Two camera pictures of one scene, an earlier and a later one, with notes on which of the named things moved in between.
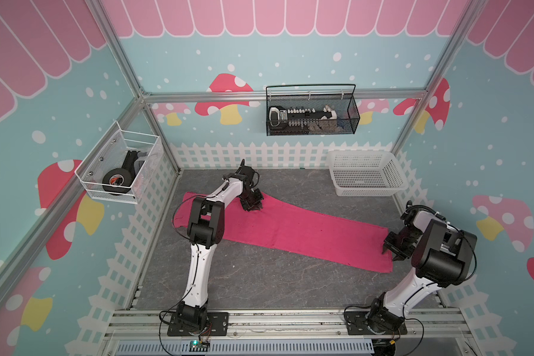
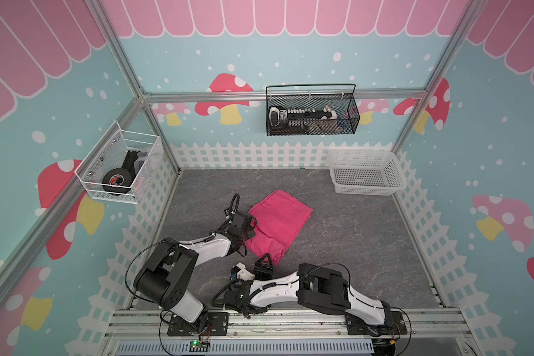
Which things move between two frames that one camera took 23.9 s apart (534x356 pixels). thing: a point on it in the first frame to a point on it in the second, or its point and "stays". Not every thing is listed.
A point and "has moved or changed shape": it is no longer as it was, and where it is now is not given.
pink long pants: x=303 y=231 has moved or changed shape
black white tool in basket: x=282 y=118 stays
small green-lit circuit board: x=196 y=346 stays
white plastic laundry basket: x=366 y=173 stays
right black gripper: x=389 y=245 to x=259 y=269
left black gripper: x=254 y=203 to x=251 y=233
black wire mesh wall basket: x=297 y=110 stays
